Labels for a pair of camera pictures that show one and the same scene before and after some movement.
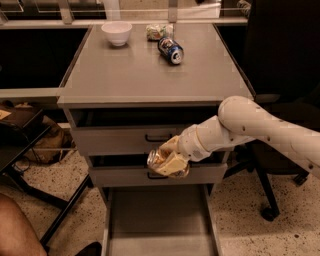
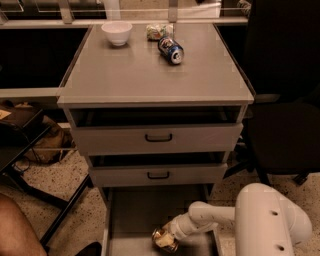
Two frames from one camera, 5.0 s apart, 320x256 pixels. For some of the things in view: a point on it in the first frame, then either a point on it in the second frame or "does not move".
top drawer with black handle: (129, 140) does not move
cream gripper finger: (173, 164) → (165, 240)
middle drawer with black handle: (138, 176) does not move
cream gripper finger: (171, 144) → (168, 227)
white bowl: (117, 31) does not move
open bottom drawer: (160, 220) does not move
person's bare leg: (17, 237) does not move
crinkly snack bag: (157, 156) → (162, 239)
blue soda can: (171, 50) does not move
